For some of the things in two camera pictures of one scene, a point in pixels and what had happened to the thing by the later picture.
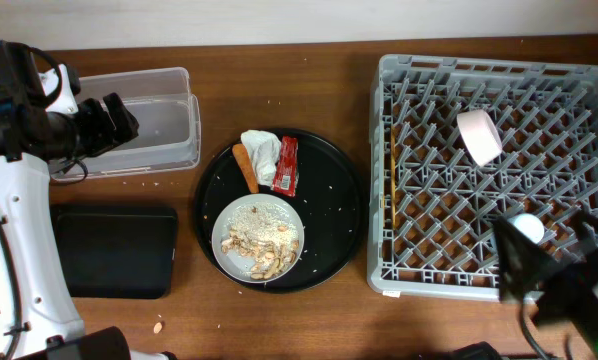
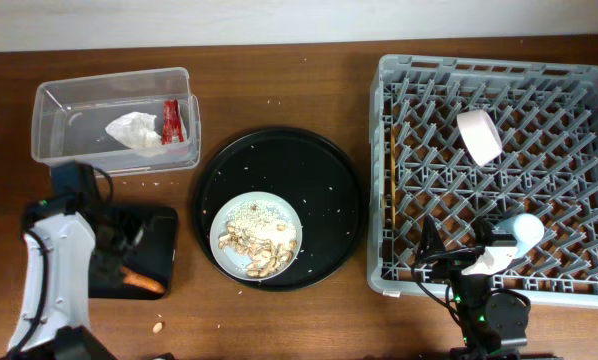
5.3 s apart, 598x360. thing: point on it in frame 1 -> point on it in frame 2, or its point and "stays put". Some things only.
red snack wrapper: (287, 171) -> (172, 128)
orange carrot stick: (247, 167) -> (132, 279)
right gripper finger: (596, 233) -> (483, 232)
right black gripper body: (574, 289) -> (461, 285)
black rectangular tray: (118, 251) stays put
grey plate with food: (258, 238) stays put
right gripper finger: (519, 259) -> (432, 244)
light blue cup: (530, 225) stays put
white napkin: (264, 149) -> (135, 130)
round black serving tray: (331, 205) stays put
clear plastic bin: (168, 121) stays put
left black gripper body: (95, 132) -> (109, 270)
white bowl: (480, 135) stays put
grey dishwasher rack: (432, 212) stays put
